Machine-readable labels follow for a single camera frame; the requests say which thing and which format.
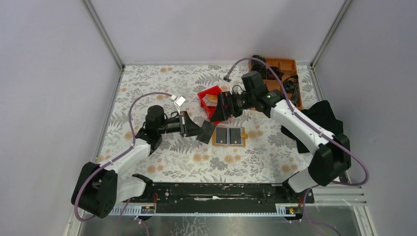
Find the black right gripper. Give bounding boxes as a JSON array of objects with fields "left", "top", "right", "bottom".
[{"left": 210, "top": 90, "right": 255, "bottom": 122}]

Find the loose dark strap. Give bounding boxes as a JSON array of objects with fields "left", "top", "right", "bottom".
[{"left": 282, "top": 75, "right": 301, "bottom": 107}]

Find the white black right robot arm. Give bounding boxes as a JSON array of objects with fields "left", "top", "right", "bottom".
[{"left": 210, "top": 71, "right": 351, "bottom": 203}]

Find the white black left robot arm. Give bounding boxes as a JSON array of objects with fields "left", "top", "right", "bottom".
[{"left": 71, "top": 105, "right": 216, "bottom": 218}]

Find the red plastic bin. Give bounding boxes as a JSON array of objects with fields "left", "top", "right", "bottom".
[{"left": 197, "top": 86, "right": 222, "bottom": 119}]

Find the dark brown credit card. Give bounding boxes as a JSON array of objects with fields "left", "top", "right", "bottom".
[{"left": 229, "top": 127, "right": 242, "bottom": 145}]

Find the black cloth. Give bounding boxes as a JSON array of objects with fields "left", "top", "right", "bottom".
[{"left": 281, "top": 100, "right": 344, "bottom": 153}]

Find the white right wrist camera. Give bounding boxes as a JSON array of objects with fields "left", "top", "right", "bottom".
[{"left": 229, "top": 80, "right": 236, "bottom": 93}]

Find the rolled dark belt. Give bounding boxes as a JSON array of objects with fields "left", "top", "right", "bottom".
[
  {"left": 267, "top": 66, "right": 284, "bottom": 81},
  {"left": 251, "top": 55, "right": 266, "bottom": 65}
]

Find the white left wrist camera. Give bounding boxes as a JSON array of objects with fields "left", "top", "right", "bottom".
[{"left": 174, "top": 96, "right": 186, "bottom": 113}]

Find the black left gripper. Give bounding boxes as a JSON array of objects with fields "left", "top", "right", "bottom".
[{"left": 157, "top": 111, "right": 207, "bottom": 138}]

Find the brown compartment organizer tray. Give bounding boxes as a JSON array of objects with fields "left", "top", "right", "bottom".
[{"left": 249, "top": 58, "right": 303, "bottom": 110}]

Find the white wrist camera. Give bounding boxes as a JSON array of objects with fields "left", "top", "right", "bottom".
[
  {"left": 174, "top": 96, "right": 186, "bottom": 113},
  {"left": 229, "top": 80, "right": 236, "bottom": 93}
]

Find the floral table mat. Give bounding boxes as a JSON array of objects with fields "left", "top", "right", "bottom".
[{"left": 96, "top": 65, "right": 312, "bottom": 183}]

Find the yellow leather card holder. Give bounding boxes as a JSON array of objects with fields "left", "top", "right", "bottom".
[{"left": 211, "top": 127, "right": 248, "bottom": 147}]

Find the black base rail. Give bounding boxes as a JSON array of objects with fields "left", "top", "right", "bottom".
[{"left": 130, "top": 182, "right": 315, "bottom": 216}]

